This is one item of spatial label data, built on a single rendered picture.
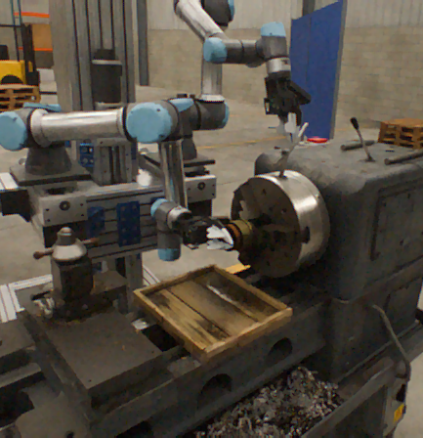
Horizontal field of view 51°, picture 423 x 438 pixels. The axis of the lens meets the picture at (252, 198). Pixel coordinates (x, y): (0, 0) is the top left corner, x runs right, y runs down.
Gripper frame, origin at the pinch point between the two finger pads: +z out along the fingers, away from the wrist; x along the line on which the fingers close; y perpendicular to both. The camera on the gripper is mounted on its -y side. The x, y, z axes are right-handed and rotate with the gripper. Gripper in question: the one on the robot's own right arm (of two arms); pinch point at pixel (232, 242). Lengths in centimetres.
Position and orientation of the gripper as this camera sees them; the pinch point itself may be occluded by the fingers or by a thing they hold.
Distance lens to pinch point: 121.1
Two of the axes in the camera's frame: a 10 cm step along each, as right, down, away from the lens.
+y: -7.5, 1.7, -6.3
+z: 6.6, 2.6, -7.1
